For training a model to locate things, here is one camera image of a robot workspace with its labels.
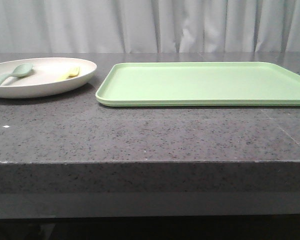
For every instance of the light green serving tray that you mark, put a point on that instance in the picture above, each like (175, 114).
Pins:
(180, 84)

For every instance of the beige round plate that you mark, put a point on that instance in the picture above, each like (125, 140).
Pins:
(42, 81)

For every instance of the grey pleated curtain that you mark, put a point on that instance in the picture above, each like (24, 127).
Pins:
(149, 26)

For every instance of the pale green plastic spoon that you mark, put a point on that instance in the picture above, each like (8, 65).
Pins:
(20, 71)

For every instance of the yellow plastic fork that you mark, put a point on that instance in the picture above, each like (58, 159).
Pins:
(72, 72)

